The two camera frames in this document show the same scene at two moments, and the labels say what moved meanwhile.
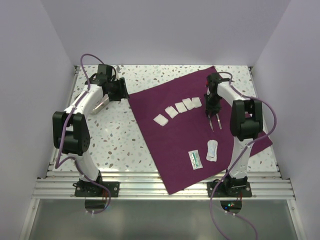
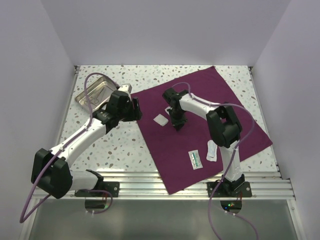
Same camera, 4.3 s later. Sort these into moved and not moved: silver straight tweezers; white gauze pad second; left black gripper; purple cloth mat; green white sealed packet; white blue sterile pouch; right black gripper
Moved: silver straight tweezers; right black gripper; left black gripper
Not moved: purple cloth mat; white gauze pad second; white blue sterile pouch; green white sealed packet
